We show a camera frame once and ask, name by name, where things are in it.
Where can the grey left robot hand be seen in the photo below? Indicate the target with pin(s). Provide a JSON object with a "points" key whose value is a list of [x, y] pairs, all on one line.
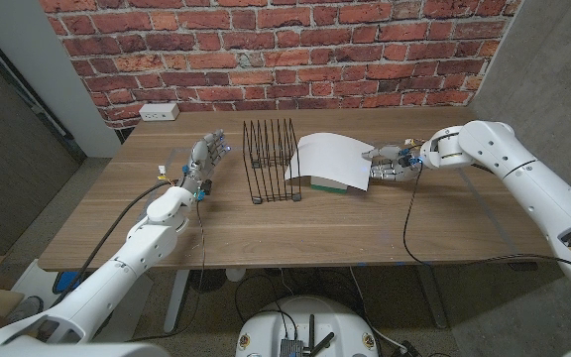
{"points": [[201, 158]]}

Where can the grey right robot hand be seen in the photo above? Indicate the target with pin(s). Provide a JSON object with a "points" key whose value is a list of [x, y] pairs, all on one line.
{"points": [[394, 166]]}

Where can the white paper sheet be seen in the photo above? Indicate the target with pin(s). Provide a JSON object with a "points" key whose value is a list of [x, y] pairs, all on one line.
{"points": [[335, 158]]}

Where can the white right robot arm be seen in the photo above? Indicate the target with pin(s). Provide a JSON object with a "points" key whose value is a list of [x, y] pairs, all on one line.
{"points": [[528, 183]]}

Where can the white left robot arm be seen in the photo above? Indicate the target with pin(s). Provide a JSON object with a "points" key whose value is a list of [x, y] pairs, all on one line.
{"points": [[132, 258]]}

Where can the white and green box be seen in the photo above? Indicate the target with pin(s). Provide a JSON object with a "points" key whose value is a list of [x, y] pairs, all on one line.
{"points": [[327, 184]]}

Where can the white power outlet strip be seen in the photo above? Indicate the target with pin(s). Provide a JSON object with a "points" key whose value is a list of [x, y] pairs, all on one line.
{"points": [[158, 112]]}

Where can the white cylinder under table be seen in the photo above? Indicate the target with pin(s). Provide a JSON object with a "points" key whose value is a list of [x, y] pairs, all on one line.
{"points": [[236, 274]]}

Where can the black round floor object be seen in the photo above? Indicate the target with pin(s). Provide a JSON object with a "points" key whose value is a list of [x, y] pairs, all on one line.
{"points": [[211, 280]]}

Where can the brick print backdrop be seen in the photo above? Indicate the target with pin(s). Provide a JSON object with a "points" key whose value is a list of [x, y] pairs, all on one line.
{"points": [[275, 49]]}

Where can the dark grey table leg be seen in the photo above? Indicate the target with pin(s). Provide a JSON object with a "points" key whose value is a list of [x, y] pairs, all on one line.
{"points": [[431, 297]]}

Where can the white table leg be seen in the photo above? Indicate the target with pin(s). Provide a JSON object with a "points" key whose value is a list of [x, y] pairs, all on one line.
{"points": [[176, 302]]}

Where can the blue floor object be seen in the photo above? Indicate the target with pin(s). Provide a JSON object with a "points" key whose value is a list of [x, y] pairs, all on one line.
{"points": [[70, 280]]}

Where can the white robot torso base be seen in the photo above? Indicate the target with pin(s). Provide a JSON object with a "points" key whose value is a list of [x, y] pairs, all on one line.
{"points": [[265, 327]]}

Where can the black power adapter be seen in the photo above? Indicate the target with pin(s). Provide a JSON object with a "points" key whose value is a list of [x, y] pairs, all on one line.
{"points": [[408, 349]]}

